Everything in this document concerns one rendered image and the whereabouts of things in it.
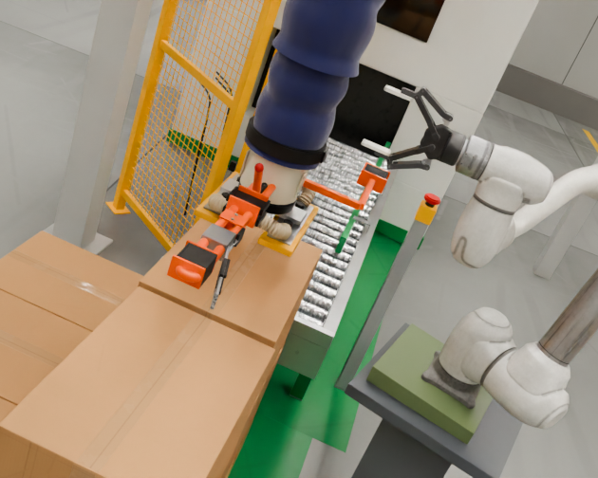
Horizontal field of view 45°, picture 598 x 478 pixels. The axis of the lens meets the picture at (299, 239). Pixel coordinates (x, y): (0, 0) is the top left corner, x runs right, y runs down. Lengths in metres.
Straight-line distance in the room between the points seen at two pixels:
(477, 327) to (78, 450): 1.21
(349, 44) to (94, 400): 1.02
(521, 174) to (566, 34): 9.75
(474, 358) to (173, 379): 0.94
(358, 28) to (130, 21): 1.60
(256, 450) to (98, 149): 1.53
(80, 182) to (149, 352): 1.93
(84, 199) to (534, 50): 8.68
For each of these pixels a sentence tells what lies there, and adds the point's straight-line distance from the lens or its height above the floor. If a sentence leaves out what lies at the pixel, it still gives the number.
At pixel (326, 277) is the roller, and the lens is 3.11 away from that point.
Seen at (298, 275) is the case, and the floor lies 0.94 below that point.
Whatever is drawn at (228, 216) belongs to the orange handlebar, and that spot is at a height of 1.26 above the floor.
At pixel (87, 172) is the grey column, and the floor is 0.45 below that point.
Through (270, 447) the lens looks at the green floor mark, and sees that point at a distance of 3.03.
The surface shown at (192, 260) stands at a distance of 1.50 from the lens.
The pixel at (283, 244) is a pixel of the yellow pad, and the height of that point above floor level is 1.14.
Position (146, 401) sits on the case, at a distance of 1.63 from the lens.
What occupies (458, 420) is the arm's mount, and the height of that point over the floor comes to 0.80.
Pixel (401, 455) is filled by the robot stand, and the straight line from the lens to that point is 2.44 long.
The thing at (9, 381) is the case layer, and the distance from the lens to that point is 2.20.
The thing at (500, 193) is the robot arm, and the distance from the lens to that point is 1.66.
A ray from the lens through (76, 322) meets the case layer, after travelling 2.44.
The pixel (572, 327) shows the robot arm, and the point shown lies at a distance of 2.14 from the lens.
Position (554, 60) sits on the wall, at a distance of 11.41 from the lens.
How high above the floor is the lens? 2.05
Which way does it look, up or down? 27 degrees down
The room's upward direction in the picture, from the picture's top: 22 degrees clockwise
